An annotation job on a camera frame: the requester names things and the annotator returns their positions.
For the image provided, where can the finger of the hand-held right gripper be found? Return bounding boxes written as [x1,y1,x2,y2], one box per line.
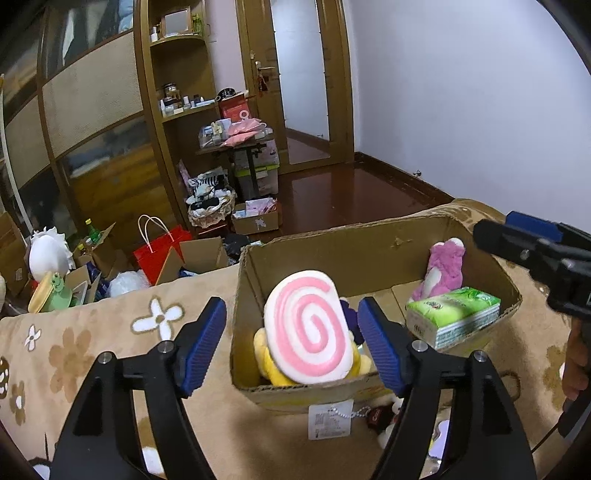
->
[505,211,591,259]
[473,218,561,278]

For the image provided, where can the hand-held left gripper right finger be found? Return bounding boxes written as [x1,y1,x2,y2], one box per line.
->
[358,296,539,480]

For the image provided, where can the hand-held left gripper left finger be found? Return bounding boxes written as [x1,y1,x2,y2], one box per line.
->
[48,296,228,480]

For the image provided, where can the pink bear plush toy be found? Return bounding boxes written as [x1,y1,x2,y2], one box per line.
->
[411,237,466,303]

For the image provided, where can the pink swirl plush toy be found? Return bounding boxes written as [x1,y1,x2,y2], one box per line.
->
[263,270,355,385]

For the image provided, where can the yellow dog plush toy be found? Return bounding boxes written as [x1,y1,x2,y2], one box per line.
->
[253,329,374,387]

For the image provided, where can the green tissue pack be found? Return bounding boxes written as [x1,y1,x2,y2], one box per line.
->
[405,286,502,350]

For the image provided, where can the person's right hand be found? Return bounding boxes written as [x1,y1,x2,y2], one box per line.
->
[561,318,583,401]

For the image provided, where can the small black packet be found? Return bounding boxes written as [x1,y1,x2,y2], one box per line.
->
[367,405,399,433]

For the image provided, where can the cardboard box with open flap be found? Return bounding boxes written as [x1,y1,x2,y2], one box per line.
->
[156,236,230,286]

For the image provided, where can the white hang tag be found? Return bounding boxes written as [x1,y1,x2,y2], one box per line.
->
[308,400,355,440]

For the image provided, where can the white plastic bag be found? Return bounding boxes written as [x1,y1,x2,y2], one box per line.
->
[107,270,151,300]

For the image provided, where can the red paper bag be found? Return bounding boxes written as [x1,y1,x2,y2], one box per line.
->
[133,215,195,287]

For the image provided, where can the cardboard box with bottles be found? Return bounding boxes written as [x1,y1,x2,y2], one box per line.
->
[70,222,136,303]

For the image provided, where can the low cardboard box with papers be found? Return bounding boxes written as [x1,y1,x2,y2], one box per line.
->
[230,198,280,235]

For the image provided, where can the wicker basket with socks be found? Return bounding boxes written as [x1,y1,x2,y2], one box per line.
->
[185,169,238,230]

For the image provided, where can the green frog toy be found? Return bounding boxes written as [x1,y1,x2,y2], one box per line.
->
[27,272,78,315]

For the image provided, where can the white round plush toy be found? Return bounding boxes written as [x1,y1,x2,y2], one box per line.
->
[28,226,75,281]

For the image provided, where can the clear plastic storage bin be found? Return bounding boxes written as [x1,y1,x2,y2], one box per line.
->
[232,137,280,197]

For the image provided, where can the small wooden table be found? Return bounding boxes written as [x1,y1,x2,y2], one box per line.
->
[195,137,278,200]

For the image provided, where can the tall brown cardboard box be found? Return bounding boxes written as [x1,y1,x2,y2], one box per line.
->
[0,211,32,297]

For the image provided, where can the pink packets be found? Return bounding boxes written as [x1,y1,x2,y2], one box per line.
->
[221,118,267,148]

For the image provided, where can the wooden door with glass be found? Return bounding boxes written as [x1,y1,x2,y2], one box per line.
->
[235,0,357,175]

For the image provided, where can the red gift box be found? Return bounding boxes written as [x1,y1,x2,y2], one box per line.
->
[218,92,253,123]

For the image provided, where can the wooden wardrobe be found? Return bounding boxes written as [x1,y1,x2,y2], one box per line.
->
[0,0,242,261]

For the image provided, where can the black cable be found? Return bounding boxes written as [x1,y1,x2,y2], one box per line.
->
[530,413,561,455]

